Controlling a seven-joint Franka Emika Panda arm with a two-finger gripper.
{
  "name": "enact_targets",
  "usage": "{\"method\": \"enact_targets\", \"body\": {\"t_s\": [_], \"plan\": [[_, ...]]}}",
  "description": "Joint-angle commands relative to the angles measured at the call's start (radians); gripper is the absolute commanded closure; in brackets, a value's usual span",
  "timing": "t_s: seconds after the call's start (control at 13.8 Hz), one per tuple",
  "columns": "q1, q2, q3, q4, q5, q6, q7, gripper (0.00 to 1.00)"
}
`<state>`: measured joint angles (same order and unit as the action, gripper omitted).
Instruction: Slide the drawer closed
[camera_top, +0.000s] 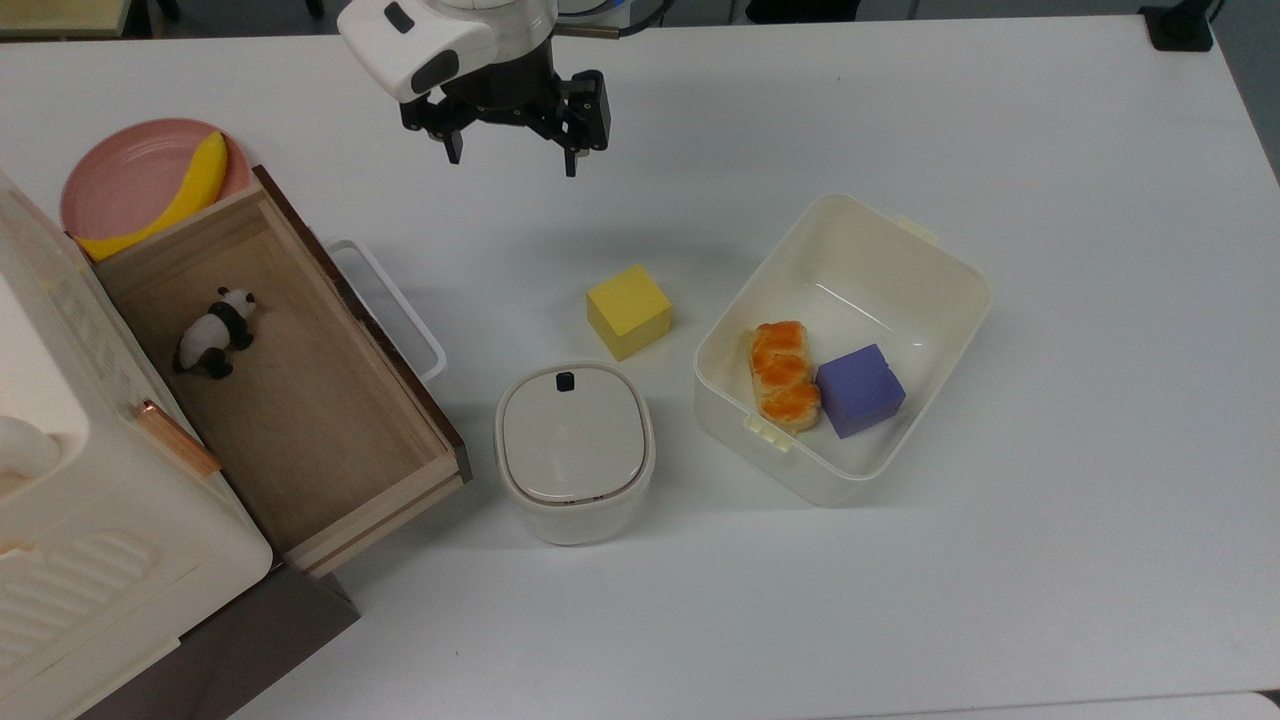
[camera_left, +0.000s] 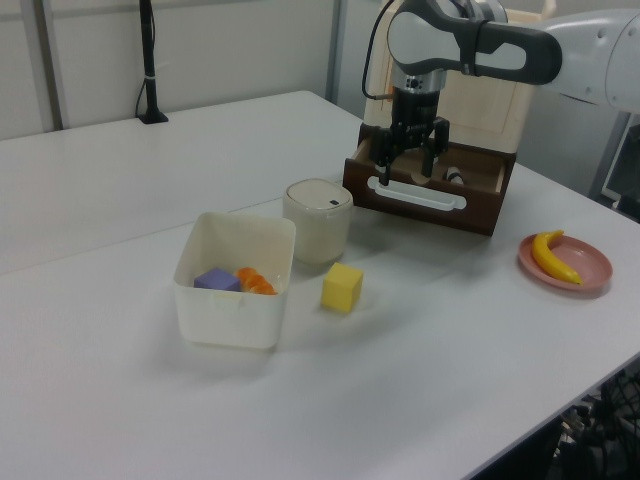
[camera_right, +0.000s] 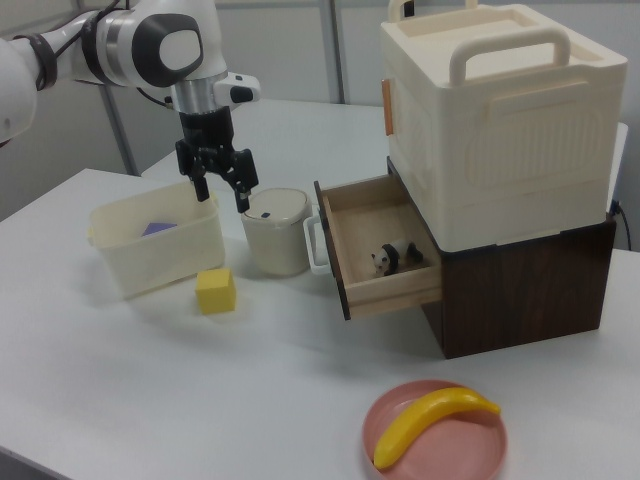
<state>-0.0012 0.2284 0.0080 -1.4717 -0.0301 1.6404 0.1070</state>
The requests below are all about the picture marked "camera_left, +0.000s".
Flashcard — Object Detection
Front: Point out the cream lidded round container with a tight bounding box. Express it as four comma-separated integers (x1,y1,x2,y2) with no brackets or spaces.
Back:
282,177,354,266

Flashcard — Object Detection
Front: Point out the light wooden cabinet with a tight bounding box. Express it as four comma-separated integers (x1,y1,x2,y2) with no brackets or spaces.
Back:
362,0,543,154

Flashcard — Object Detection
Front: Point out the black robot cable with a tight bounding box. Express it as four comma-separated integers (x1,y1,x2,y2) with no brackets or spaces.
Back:
361,0,401,100

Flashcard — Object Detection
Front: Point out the yellow cube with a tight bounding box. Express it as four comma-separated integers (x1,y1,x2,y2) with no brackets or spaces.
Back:
321,261,364,313

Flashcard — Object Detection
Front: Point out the white drawer handle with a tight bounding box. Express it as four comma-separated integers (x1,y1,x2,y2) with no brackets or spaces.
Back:
366,175,468,213

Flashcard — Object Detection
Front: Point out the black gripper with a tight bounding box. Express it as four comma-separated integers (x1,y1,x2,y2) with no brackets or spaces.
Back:
370,86,450,187

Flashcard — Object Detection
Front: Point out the purple cube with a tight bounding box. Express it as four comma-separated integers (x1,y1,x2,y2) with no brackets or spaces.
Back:
193,266,243,293

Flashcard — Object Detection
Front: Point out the orange toy fruit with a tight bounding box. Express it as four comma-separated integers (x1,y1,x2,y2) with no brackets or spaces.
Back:
234,266,278,296

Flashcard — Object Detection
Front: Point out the black camera stand pole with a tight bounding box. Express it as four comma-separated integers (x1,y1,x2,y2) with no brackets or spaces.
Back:
136,0,169,124

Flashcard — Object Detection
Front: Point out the pink plate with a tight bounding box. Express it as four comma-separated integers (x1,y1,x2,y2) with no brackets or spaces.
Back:
517,233,614,299

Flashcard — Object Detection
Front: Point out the yellow banana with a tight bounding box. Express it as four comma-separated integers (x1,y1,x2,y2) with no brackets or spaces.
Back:
530,229,584,286

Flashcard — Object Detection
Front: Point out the dark brown wooden drawer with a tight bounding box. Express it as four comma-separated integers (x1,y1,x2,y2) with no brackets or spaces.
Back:
342,122,517,237

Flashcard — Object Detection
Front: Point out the white open plastic bin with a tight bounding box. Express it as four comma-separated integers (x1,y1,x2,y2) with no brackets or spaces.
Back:
172,211,297,351

